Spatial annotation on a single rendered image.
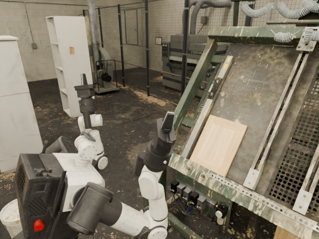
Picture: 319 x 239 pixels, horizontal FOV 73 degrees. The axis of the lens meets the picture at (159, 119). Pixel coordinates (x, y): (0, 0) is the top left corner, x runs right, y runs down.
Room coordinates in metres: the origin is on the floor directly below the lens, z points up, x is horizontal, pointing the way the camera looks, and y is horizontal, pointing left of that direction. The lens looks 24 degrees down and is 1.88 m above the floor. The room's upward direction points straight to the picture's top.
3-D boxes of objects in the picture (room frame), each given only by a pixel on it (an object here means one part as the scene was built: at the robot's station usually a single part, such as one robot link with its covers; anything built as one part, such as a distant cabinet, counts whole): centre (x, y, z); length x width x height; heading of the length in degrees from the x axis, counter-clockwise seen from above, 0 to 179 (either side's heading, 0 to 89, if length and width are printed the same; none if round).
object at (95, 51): (6.71, 1.92, 1.10); 1.37 x 0.70 x 2.20; 38
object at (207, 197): (1.22, -0.26, 0.69); 0.50 x 0.14 x 0.24; 46
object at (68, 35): (4.80, 1.91, 1.03); 0.61 x 0.58 x 2.05; 38
